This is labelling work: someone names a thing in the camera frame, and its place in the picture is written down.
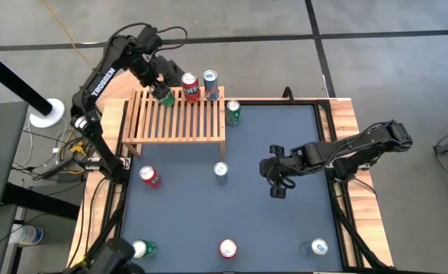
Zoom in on black aluminium table frame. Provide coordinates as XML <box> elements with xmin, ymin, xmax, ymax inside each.
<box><xmin>94</xmin><ymin>97</ymin><xmax>366</xmax><ymax>274</ymax></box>

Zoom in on red Fanta can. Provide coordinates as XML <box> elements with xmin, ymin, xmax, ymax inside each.
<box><xmin>139</xmin><ymin>165</ymin><xmax>163</xmax><ymax>190</ymax></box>
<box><xmin>218</xmin><ymin>238</ymin><xmax>239</xmax><ymax>260</ymax></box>
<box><xmin>180</xmin><ymin>72</ymin><xmax>201</xmax><ymax>104</ymax></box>

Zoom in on yellow cable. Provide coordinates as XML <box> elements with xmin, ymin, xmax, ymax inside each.
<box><xmin>40</xmin><ymin>0</ymin><xmax>95</xmax><ymax>73</ymax></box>

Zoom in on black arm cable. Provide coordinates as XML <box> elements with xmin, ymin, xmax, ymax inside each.
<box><xmin>109</xmin><ymin>21</ymin><xmax>189</xmax><ymax>53</ymax></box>

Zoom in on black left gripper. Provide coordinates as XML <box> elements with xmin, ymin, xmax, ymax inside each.
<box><xmin>130</xmin><ymin>55</ymin><xmax>172</xmax><ymax>101</ymax></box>

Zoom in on black pole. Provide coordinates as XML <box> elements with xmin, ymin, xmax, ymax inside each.
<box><xmin>0</xmin><ymin>43</ymin><xmax>54</xmax><ymax>117</ymax></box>

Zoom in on white plastic bottle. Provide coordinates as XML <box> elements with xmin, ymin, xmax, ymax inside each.
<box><xmin>8</xmin><ymin>223</ymin><xmax>45</xmax><ymax>247</ymax></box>

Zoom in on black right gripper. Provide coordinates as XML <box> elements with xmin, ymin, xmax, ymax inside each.
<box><xmin>259</xmin><ymin>144</ymin><xmax>299</xmax><ymax>200</ymax></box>

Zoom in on wooden slatted shelf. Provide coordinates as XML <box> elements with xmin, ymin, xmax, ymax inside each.
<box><xmin>121</xmin><ymin>85</ymin><xmax>227</xmax><ymax>156</ymax></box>

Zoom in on grey desk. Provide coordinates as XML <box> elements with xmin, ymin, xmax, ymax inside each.
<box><xmin>0</xmin><ymin>100</ymin><xmax>30</xmax><ymax>211</ymax></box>

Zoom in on blue silver slim can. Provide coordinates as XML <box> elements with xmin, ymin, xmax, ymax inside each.
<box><xmin>202</xmin><ymin>69</ymin><xmax>220</xmax><ymax>102</ymax></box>
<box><xmin>213</xmin><ymin>161</ymin><xmax>229</xmax><ymax>186</ymax></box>
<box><xmin>299</xmin><ymin>237</ymin><xmax>329</xmax><ymax>256</ymax></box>

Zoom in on white cable bundle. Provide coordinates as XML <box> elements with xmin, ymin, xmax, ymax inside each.
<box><xmin>12</xmin><ymin>113</ymin><xmax>63</xmax><ymax>170</ymax></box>

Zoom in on white round pole base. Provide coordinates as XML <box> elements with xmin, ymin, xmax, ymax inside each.
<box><xmin>28</xmin><ymin>97</ymin><xmax>66</xmax><ymax>129</ymax></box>

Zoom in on wooden table side board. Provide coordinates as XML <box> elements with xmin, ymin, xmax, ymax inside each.
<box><xmin>318</xmin><ymin>97</ymin><xmax>395</xmax><ymax>267</ymax></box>
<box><xmin>66</xmin><ymin>97</ymin><xmax>130</xmax><ymax>269</ymax></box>

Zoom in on black power strip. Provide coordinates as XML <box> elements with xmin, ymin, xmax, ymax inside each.
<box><xmin>37</xmin><ymin>155</ymin><xmax>86</xmax><ymax>182</ymax></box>

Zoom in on black cable loop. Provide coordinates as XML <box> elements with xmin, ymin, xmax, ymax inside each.
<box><xmin>282</xmin><ymin>85</ymin><xmax>296</xmax><ymax>104</ymax></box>

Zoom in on green Sprite can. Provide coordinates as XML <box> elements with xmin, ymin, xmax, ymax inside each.
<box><xmin>225</xmin><ymin>99</ymin><xmax>242</xmax><ymax>126</ymax></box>
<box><xmin>132</xmin><ymin>238</ymin><xmax>158</xmax><ymax>260</ymax></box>
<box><xmin>155</xmin><ymin>85</ymin><xmax>176</xmax><ymax>108</ymax></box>

